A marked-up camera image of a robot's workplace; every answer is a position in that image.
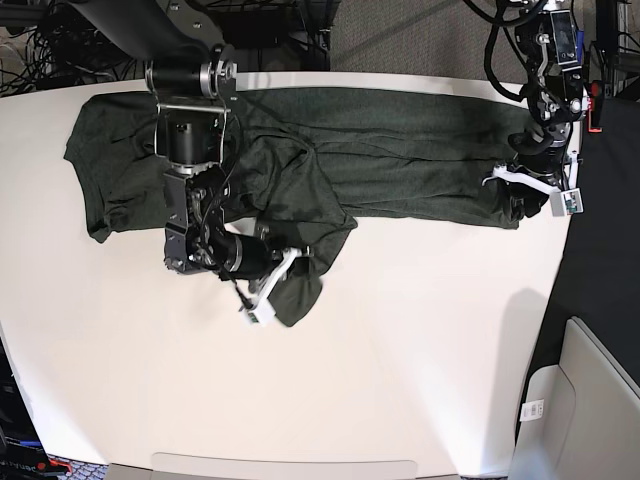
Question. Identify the right gripper body, white mount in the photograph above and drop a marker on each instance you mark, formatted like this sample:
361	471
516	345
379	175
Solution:
255	270

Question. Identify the left gripper body, white mount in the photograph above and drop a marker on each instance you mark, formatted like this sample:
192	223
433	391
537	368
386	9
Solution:
544	169

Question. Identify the green long-sleeve T-shirt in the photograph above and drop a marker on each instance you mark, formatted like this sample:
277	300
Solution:
309	164

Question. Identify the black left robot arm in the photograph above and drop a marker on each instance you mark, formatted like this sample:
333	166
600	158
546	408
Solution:
544	39

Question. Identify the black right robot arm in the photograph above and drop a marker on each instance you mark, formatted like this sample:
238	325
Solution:
195	88

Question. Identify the red clamp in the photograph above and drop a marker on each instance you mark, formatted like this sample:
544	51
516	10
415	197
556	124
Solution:
596	96

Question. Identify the beige plastic bin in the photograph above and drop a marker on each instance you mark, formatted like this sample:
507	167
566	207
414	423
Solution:
580	419

